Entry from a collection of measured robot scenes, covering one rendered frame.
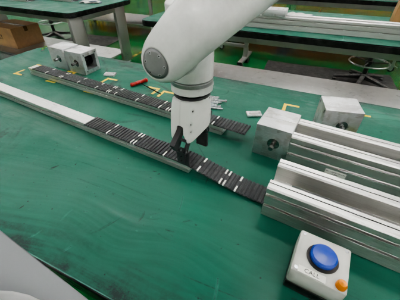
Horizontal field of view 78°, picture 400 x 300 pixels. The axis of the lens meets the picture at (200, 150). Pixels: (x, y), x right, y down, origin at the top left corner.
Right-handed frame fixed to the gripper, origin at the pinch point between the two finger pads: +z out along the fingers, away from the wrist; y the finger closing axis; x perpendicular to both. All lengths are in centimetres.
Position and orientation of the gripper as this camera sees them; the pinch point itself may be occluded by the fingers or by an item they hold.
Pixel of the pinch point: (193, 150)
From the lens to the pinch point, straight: 59.8
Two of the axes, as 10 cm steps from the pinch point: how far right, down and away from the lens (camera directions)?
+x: 8.7, 3.1, -3.9
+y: -5.0, 5.5, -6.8
